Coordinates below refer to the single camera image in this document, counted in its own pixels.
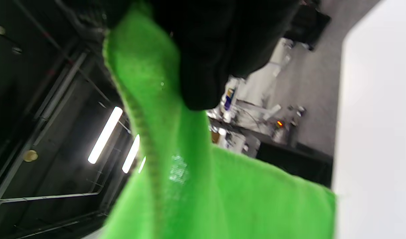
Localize green rectangular towel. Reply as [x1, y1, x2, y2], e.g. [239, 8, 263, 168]
[100, 0, 337, 239]

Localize black computer tower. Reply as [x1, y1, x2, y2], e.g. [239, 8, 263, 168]
[256, 141, 334, 188]

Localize person's right hand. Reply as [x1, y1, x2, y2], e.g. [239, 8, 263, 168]
[149, 0, 303, 111]

